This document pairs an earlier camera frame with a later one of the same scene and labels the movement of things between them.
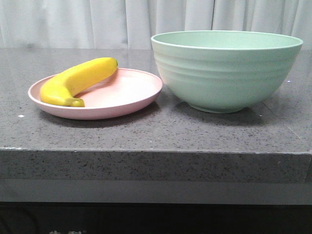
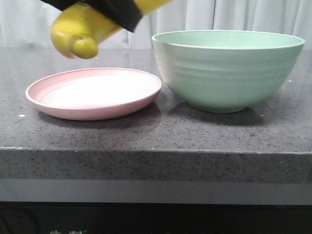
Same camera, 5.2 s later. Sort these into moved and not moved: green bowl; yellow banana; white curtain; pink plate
Moved: yellow banana
Not moved: green bowl; white curtain; pink plate
